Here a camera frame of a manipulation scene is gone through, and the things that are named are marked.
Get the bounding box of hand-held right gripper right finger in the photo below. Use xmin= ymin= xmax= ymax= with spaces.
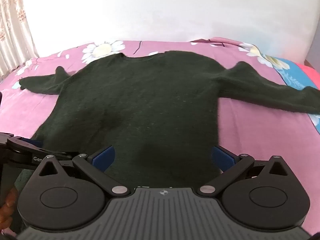
xmin=197 ymin=145 xmax=290 ymax=197

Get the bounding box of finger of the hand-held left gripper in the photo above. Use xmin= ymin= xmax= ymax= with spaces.
xmin=6 ymin=136 xmax=81 ymax=161

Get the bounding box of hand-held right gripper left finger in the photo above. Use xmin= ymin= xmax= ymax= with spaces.
xmin=37 ymin=145 xmax=131 ymax=197

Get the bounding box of dark green sweater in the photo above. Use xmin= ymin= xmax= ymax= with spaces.
xmin=19 ymin=50 xmax=320 ymax=188

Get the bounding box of person's left hand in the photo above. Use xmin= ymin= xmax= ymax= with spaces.
xmin=0 ymin=186 xmax=18 ymax=231

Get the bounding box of pink floral bedsheet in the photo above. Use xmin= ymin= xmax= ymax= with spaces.
xmin=0 ymin=37 xmax=320 ymax=145

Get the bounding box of blue printed blanket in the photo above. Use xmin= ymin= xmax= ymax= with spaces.
xmin=271 ymin=55 xmax=320 ymax=133

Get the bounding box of coral pink cloth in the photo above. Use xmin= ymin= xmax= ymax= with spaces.
xmin=297 ymin=63 xmax=320 ymax=91

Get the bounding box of beige patterned curtain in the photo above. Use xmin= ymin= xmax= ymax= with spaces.
xmin=0 ymin=0 xmax=40 ymax=81

